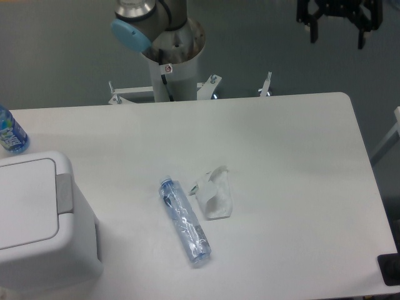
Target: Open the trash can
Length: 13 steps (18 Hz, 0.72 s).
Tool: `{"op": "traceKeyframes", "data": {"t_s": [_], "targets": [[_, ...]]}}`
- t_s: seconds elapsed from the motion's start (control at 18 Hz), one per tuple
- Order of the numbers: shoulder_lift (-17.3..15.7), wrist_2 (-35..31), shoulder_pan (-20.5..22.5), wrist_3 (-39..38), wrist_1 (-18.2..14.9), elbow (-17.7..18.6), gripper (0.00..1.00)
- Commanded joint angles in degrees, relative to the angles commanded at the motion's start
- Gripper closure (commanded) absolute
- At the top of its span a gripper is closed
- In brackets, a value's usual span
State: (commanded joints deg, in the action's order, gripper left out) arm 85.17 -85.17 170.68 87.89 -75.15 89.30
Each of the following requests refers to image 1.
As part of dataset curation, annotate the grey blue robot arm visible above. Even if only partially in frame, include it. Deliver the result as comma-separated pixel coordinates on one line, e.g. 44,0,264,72
111,1,383,64

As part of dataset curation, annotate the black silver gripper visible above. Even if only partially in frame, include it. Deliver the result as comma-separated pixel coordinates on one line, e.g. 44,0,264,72
296,0,383,49

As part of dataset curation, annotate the white frame at right edge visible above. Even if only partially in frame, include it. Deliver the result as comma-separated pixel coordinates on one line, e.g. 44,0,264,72
370,106,399,166

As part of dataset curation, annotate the crumpled white plastic bag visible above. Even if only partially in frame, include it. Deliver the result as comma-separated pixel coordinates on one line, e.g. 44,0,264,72
188,165,233,221

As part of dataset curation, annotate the black clamp at table edge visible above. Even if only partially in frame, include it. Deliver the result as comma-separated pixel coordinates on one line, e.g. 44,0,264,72
377,253,400,286

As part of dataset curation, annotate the black cable on pedestal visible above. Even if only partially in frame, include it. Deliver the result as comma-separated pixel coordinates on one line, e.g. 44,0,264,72
157,48,174,103

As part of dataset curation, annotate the blue labelled drink bottle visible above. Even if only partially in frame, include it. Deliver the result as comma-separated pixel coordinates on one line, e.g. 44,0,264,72
1,106,30,154

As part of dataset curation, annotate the white push-lid trash can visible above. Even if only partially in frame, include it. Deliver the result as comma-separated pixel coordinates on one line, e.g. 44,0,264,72
1,151,103,293

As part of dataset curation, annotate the clear empty plastic bottle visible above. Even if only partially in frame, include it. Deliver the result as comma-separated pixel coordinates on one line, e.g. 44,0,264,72
159,176,212,268

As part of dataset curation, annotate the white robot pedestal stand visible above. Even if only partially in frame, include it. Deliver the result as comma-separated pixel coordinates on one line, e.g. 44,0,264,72
107,31,273,106

